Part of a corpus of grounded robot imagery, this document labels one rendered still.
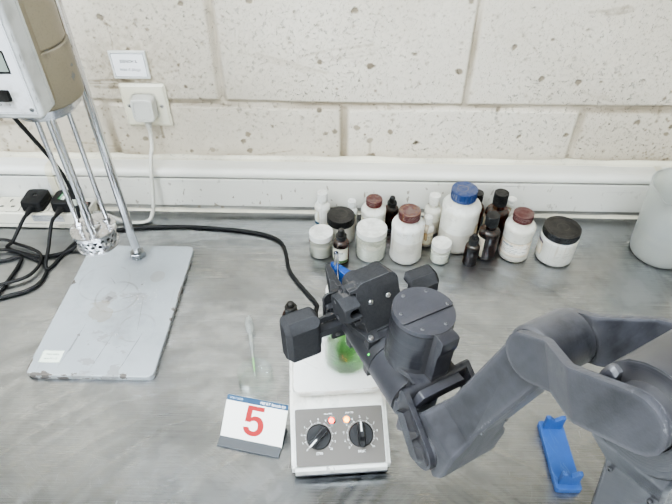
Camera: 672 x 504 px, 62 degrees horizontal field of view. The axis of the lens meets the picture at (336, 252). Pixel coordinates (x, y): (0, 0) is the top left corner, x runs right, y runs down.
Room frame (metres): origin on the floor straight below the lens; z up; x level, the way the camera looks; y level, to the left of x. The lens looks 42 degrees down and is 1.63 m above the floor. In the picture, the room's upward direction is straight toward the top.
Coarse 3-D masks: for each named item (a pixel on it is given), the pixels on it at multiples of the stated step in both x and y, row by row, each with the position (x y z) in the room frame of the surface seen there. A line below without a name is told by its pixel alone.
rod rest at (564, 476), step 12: (552, 420) 0.42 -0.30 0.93; (564, 420) 0.42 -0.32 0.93; (540, 432) 0.41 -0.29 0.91; (552, 432) 0.41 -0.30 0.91; (564, 432) 0.41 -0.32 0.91; (552, 444) 0.39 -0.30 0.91; (564, 444) 0.39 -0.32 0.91; (552, 456) 0.37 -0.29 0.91; (564, 456) 0.37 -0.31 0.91; (552, 468) 0.36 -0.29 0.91; (564, 468) 0.36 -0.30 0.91; (552, 480) 0.34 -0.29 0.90; (564, 480) 0.34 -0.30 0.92; (576, 480) 0.34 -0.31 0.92; (564, 492) 0.33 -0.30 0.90; (576, 492) 0.33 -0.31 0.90
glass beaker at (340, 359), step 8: (328, 336) 0.46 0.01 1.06; (328, 344) 0.46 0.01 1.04; (336, 344) 0.45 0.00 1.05; (344, 344) 0.45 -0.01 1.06; (328, 352) 0.46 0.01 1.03; (336, 352) 0.45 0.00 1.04; (344, 352) 0.45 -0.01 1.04; (352, 352) 0.45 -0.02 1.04; (328, 360) 0.46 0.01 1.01; (336, 360) 0.45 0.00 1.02; (344, 360) 0.45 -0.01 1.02; (352, 360) 0.45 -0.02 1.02; (360, 360) 0.46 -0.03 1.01; (328, 368) 0.46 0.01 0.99; (336, 368) 0.45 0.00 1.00; (344, 368) 0.45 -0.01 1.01; (352, 368) 0.45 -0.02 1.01; (360, 368) 0.46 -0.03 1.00
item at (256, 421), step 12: (228, 408) 0.44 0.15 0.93; (240, 408) 0.44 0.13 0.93; (252, 408) 0.43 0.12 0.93; (264, 408) 0.43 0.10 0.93; (228, 420) 0.42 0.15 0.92; (240, 420) 0.42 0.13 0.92; (252, 420) 0.42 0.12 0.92; (264, 420) 0.42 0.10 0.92; (276, 420) 0.42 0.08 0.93; (228, 432) 0.41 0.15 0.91; (240, 432) 0.41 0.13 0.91; (252, 432) 0.41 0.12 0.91; (264, 432) 0.41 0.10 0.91; (276, 432) 0.41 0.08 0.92
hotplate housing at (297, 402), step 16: (304, 400) 0.42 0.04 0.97; (320, 400) 0.42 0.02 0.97; (336, 400) 0.42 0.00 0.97; (352, 400) 0.42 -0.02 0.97; (368, 400) 0.42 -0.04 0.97; (384, 400) 0.43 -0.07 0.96; (384, 416) 0.41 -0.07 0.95; (384, 432) 0.39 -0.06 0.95; (352, 464) 0.35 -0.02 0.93; (368, 464) 0.36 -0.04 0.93; (384, 464) 0.36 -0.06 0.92
